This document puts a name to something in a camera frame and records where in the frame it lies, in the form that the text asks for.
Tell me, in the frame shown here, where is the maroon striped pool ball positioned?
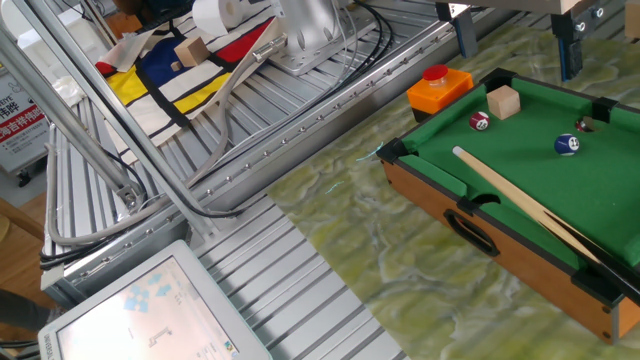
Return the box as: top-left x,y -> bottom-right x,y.
468,110 -> 492,133

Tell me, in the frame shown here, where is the orange brown box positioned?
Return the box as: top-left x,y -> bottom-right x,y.
104,12 -> 144,40

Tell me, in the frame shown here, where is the mini green felt pool table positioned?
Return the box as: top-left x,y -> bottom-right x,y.
375,67 -> 640,346

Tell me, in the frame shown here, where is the silver Schunk gripper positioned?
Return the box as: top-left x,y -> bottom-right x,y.
435,0 -> 609,84

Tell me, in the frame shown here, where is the aluminium frame post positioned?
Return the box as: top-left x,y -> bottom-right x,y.
7,0 -> 221,239

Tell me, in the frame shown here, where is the blue striped pool ball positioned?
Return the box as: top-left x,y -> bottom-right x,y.
553,132 -> 581,157

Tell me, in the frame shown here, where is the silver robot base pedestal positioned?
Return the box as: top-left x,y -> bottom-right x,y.
267,0 -> 374,77

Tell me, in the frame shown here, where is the white paper roll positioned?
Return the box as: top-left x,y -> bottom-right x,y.
191,0 -> 245,37

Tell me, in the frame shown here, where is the white sign red lettering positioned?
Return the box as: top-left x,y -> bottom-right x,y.
0,74 -> 51,176

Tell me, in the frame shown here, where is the colour block patterned cloth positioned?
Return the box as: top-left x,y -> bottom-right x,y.
94,9 -> 286,169

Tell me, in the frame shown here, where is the wooden furniture piece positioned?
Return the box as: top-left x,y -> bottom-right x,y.
0,198 -> 45,242

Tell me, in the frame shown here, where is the white crumpled tissue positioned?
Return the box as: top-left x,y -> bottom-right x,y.
52,74 -> 87,109

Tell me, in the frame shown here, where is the wooden pool cue black handle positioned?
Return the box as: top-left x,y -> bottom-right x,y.
451,145 -> 640,307

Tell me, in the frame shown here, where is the green marble pattern mat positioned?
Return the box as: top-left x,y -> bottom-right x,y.
267,22 -> 640,360

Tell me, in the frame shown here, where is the orange box red push button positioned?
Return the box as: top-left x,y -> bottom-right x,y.
405,63 -> 475,124

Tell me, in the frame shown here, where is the aluminium diagonal frame strut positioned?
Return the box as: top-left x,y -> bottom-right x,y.
0,22 -> 146,211

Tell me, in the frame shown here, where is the white touchscreen teach pendant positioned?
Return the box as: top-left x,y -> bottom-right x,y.
37,239 -> 274,360

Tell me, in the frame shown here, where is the black cable bundle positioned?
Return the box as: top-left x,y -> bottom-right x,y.
164,0 -> 396,221

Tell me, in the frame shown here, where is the grey corrugated hose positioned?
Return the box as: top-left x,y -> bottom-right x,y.
43,32 -> 290,247

